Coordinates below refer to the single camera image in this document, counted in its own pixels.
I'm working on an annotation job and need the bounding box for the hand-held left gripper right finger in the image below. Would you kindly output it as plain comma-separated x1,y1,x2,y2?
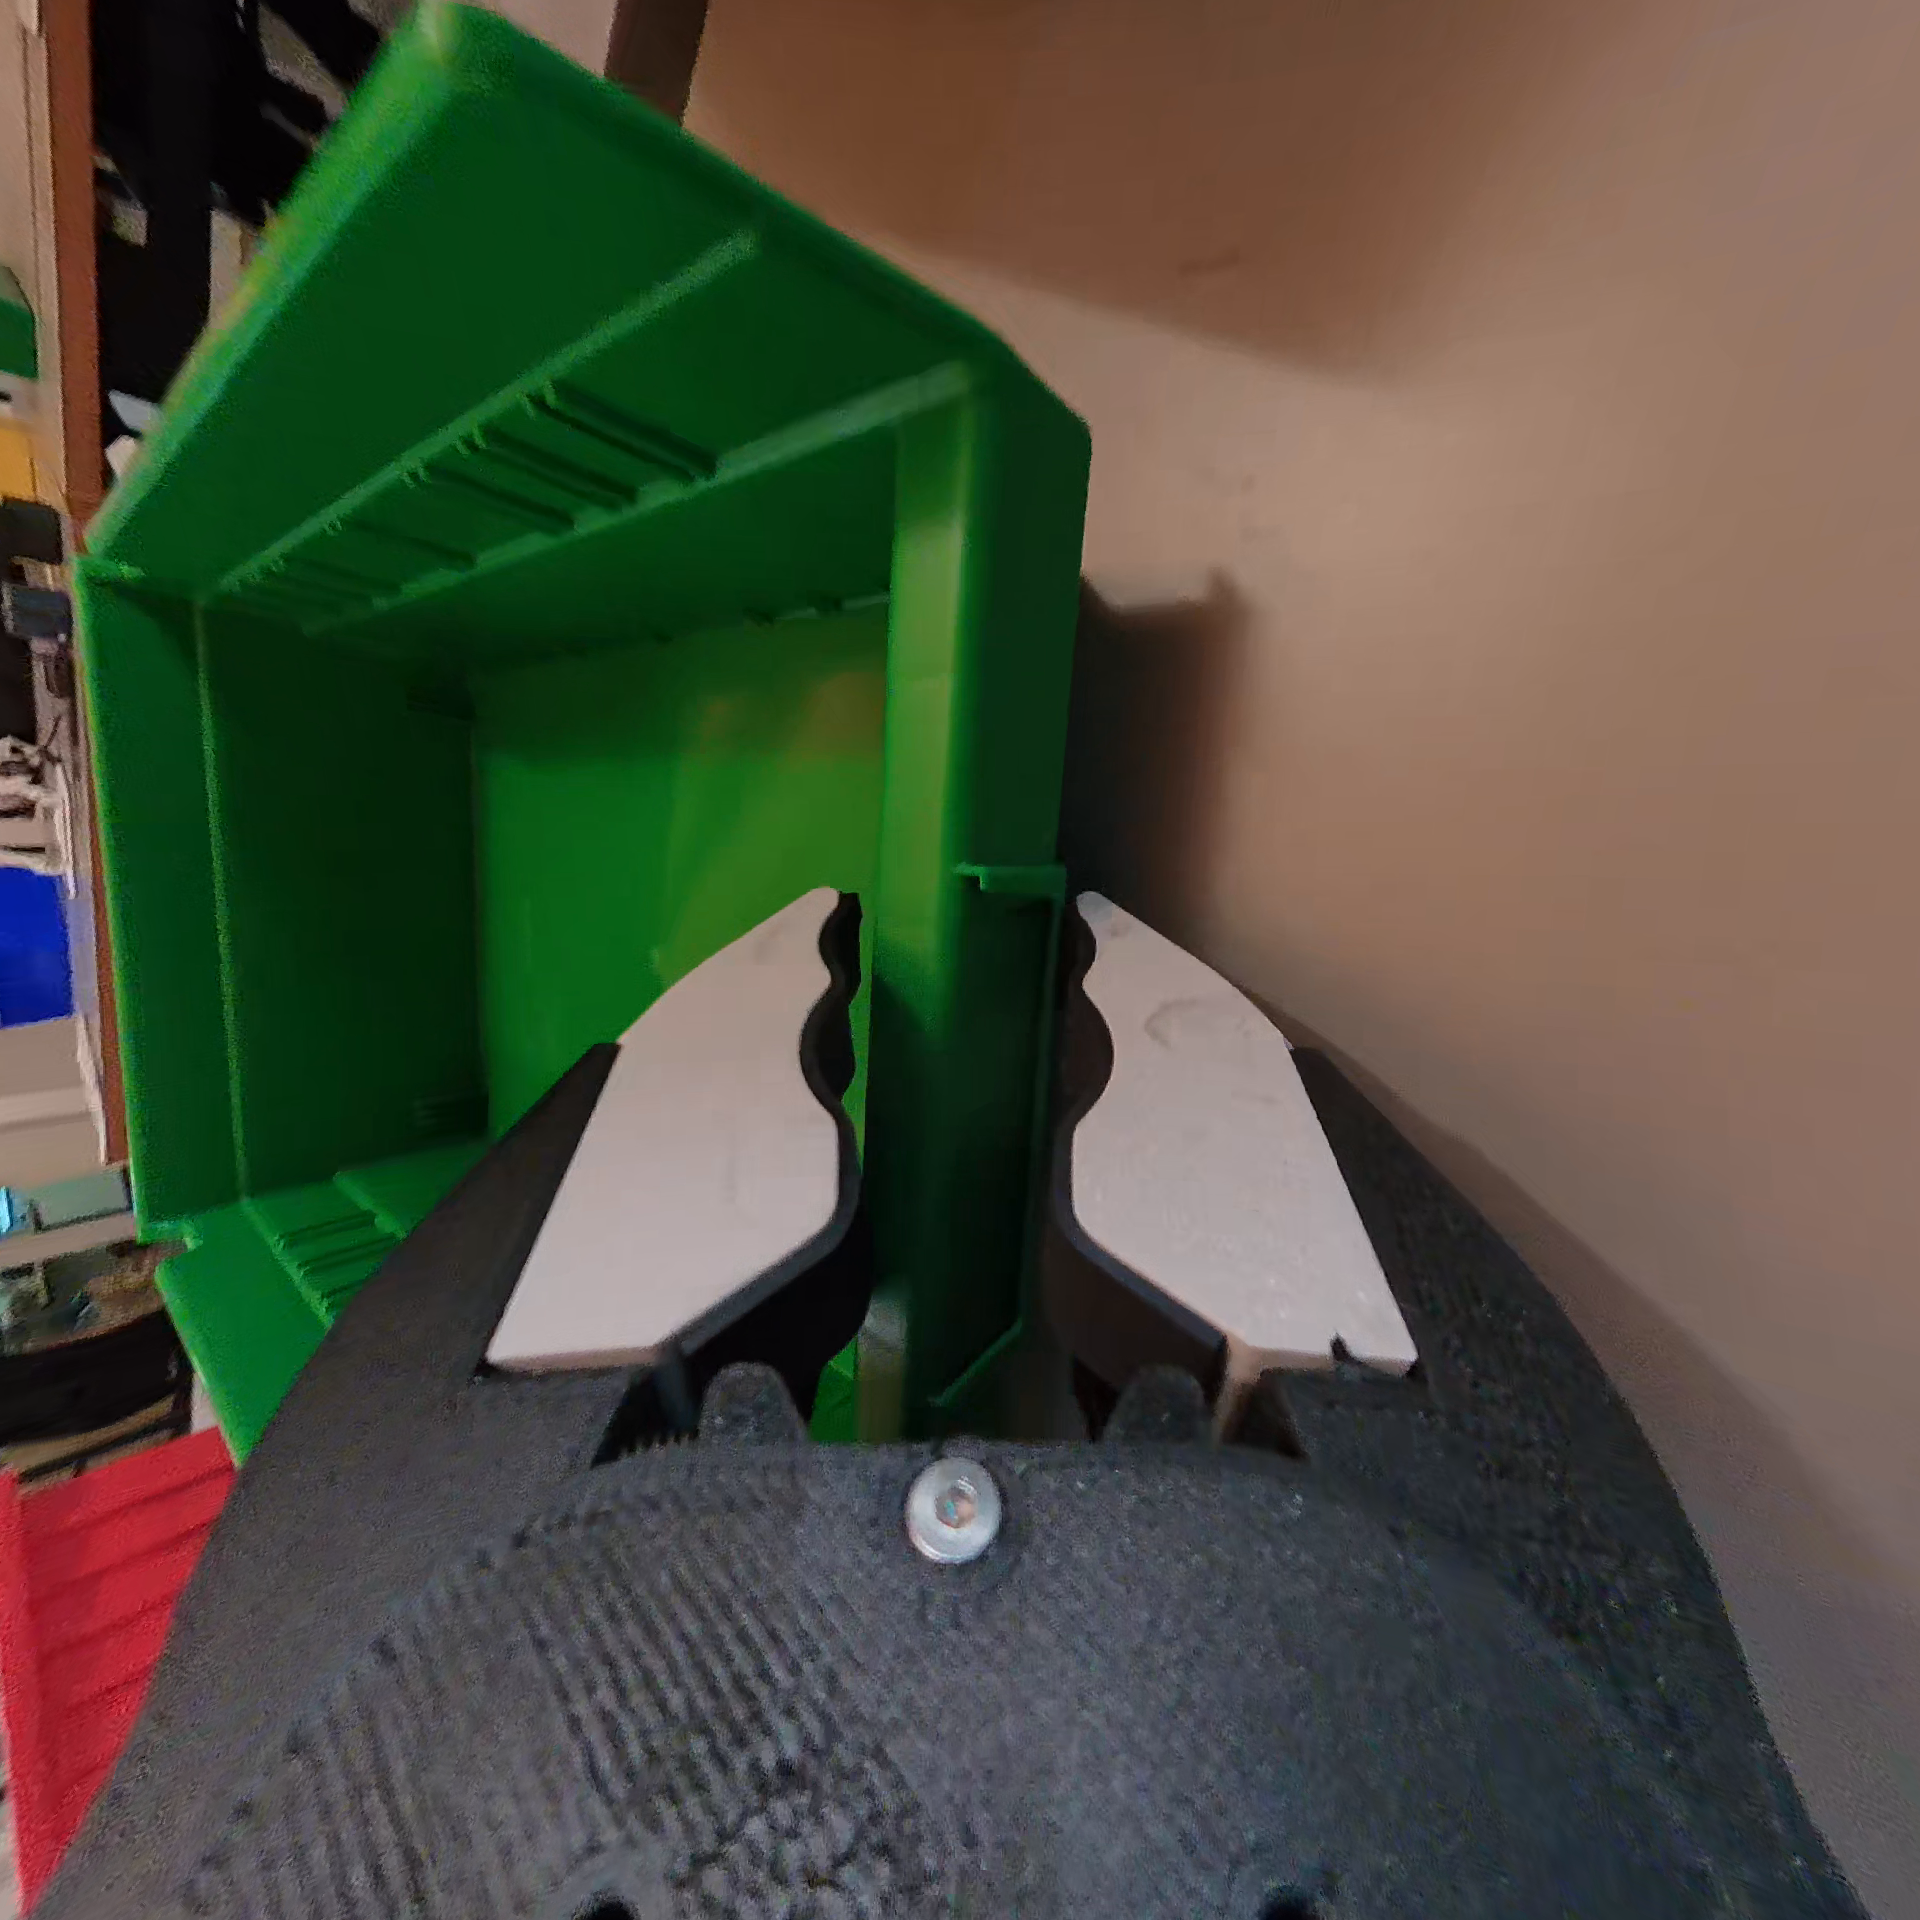
1043,891,1422,1439

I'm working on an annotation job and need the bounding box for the blue plastic bin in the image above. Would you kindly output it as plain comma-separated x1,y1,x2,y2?
0,863,75,1032

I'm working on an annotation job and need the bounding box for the green plastic bin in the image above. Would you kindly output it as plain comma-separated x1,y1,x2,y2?
72,0,1093,1462

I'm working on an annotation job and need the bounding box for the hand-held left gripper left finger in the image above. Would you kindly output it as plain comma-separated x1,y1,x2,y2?
483,885,877,1429

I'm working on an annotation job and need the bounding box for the red plastic bin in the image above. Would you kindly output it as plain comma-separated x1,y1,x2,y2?
0,1425,242,1909

